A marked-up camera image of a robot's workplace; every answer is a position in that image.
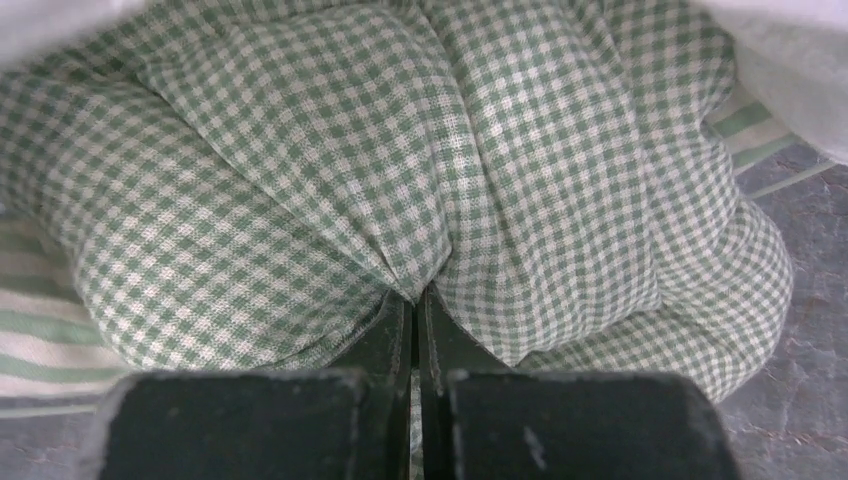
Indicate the green striped pet tent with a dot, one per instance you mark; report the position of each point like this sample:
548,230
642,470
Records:
53,318

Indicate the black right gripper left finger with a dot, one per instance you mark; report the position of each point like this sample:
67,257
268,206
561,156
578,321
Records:
348,420

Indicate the green checked pet cushion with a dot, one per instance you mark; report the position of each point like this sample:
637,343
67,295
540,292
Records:
397,179

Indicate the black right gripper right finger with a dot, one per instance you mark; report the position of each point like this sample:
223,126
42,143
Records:
482,420

